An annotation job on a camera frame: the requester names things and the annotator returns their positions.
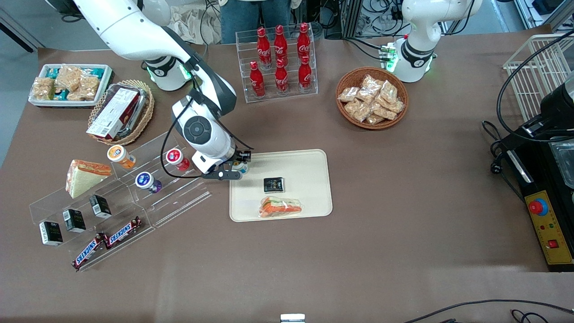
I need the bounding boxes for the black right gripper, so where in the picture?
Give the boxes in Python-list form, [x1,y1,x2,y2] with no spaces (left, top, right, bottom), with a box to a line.
[219,150,252,175]

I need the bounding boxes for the red and white box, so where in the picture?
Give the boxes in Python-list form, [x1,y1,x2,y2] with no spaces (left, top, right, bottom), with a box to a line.
[86,87,140,141]

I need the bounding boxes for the red Coca-Cola bottle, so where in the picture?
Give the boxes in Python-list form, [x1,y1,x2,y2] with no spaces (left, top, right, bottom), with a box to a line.
[274,25,289,68]
[249,61,266,98]
[297,23,311,63]
[257,27,272,69]
[298,56,313,92]
[274,59,290,95]

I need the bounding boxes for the wrapped triangle sandwich pale bread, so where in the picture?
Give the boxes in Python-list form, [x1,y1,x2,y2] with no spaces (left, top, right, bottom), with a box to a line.
[65,159,112,199]

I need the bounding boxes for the red lid gum bottle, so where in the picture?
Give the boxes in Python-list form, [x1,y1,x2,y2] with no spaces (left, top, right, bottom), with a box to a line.
[165,148,191,172]

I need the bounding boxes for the purple lid gum bottle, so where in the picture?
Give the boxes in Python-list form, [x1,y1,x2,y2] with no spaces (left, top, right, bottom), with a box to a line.
[135,171,163,194]

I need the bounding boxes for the clear bag rice crackers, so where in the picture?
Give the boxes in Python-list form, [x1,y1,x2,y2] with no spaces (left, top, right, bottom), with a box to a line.
[67,76,100,101]
[56,65,83,90]
[33,77,55,100]

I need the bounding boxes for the crumpled beige cloth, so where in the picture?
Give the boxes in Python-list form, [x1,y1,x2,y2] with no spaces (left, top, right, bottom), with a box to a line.
[170,4,222,45]

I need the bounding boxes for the white rectangular snack tray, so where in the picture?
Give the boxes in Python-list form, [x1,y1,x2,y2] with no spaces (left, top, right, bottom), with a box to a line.
[28,64,113,108]

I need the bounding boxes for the wrapped sandwich orange filling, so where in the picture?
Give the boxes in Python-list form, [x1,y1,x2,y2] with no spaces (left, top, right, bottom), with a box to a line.
[259,196,303,219]

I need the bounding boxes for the Snickers chocolate bar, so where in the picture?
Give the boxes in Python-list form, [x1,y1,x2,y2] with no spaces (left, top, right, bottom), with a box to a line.
[71,232,108,271]
[104,216,143,249]

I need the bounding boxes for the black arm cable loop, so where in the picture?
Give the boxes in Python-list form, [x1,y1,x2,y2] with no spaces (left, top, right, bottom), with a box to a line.
[160,96,211,179]

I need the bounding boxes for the person in jeans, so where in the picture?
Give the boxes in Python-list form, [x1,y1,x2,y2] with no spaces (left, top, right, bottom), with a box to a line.
[219,0,302,44]

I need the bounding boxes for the dark clear plastic container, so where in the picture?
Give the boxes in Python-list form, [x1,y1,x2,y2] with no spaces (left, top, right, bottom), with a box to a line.
[96,83,149,140]

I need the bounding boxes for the white wire basket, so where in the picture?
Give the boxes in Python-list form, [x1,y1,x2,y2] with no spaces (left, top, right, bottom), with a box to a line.
[502,34,574,124]

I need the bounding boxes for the orange lid gum bottle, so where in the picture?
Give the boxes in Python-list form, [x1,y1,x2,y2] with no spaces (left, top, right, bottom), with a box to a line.
[107,144,137,170]

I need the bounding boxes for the clear acrylic bottle rack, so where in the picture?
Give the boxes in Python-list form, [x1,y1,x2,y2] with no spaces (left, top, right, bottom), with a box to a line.
[235,23,319,104]

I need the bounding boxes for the oval wicker basket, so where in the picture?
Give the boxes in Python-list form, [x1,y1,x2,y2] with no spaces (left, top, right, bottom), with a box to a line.
[87,79,155,146]

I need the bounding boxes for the black machine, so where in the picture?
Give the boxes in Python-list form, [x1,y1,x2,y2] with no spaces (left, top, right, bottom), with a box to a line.
[498,72,574,273]

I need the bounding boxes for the small black carton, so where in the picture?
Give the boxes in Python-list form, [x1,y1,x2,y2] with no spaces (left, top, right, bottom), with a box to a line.
[89,194,112,219]
[62,209,87,233]
[39,221,64,246]

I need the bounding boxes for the round brown wicker basket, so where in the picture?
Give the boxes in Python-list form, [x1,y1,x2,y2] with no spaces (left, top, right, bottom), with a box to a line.
[335,67,409,130]

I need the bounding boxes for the clear acrylic tiered stand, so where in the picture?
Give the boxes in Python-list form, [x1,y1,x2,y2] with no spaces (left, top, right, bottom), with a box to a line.
[28,130,212,273]

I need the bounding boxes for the yellow control panel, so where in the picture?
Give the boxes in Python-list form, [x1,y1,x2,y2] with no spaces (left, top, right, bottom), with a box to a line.
[524,190,574,266]

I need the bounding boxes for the long thin black cable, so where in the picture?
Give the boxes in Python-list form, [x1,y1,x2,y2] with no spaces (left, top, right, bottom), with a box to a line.
[404,299,574,323]

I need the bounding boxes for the black power cable with plug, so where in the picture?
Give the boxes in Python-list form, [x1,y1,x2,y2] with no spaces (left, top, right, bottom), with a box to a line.
[482,120,524,200]

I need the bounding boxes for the coiled thin black cable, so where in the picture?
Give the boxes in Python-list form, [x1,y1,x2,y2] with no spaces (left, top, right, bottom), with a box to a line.
[510,309,550,323]

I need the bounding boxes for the red emergency stop button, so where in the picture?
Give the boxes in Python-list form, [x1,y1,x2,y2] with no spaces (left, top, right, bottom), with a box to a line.
[528,197,548,217]

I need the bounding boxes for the thick black machine cable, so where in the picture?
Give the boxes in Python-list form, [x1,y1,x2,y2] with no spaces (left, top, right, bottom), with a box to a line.
[496,29,574,143]

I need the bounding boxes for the beige plastic serving tray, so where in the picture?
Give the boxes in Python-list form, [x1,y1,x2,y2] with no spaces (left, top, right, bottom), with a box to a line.
[229,149,334,223]

